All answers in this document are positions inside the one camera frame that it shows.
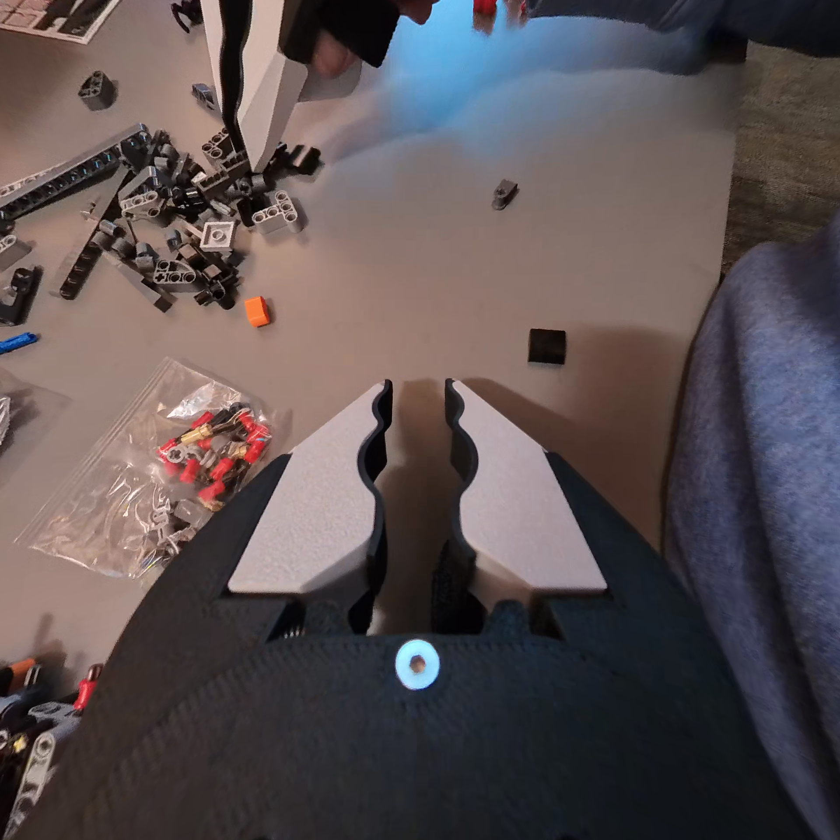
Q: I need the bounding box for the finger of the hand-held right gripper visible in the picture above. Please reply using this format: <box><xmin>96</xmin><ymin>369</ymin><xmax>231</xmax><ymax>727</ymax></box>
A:
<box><xmin>200</xmin><ymin>0</ymin><xmax>250</xmax><ymax>166</ymax></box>
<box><xmin>238</xmin><ymin>0</ymin><xmax>309</xmax><ymax>172</ymax></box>

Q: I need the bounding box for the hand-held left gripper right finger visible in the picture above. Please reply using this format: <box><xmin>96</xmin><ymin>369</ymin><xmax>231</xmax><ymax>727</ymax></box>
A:
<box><xmin>430</xmin><ymin>377</ymin><xmax>608</xmax><ymax>635</ymax></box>

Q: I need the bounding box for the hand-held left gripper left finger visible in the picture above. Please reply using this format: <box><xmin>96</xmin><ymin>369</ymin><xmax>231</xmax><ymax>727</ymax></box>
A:
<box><xmin>227</xmin><ymin>378</ymin><xmax>395</xmax><ymax>635</ymax></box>

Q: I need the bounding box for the light grey T-shaped lego liftarm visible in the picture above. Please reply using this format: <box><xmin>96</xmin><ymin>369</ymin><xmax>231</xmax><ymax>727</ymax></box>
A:
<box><xmin>252</xmin><ymin>190</ymin><xmax>307</xmax><ymax>236</ymax></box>

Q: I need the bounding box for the pile of grey lego pieces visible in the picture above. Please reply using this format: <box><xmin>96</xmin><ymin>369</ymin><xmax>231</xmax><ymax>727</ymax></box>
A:
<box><xmin>0</xmin><ymin>123</ymin><xmax>324</xmax><ymax>312</ymax></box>

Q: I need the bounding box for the person's right forearm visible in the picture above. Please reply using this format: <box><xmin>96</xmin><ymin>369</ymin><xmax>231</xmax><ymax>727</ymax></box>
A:
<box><xmin>525</xmin><ymin>0</ymin><xmax>840</xmax><ymax>74</ymax></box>

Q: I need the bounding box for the black square lego tile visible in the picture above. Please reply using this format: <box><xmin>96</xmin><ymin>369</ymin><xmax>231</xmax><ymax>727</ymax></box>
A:
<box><xmin>528</xmin><ymin>328</ymin><xmax>567</xmax><ymax>365</ymax></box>

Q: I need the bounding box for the partly built lego vehicle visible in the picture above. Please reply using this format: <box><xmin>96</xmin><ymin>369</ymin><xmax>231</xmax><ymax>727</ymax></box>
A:
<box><xmin>0</xmin><ymin>656</ymin><xmax>106</xmax><ymax>834</ymax></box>

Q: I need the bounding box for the person's right hand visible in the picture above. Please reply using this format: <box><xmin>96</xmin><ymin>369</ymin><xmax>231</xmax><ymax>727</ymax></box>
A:
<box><xmin>311</xmin><ymin>0</ymin><xmax>442</xmax><ymax>77</ymax></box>

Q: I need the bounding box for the plastic bag of red pins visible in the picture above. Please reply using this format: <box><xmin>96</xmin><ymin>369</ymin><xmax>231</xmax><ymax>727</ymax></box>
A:
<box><xmin>14</xmin><ymin>357</ymin><xmax>277</xmax><ymax>581</ymax></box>

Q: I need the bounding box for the plastic bag of blue pins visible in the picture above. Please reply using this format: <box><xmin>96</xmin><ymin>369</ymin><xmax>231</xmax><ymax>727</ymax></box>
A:
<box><xmin>0</xmin><ymin>367</ymin><xmax>70</xmax><ymax>460</ymax></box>

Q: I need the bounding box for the grey block with pin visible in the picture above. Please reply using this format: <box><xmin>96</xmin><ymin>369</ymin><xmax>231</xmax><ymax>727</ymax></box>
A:
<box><xmin>0</xmin><ymin>266</ymin><xmax>43</xmax><ymax>326</ymax></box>

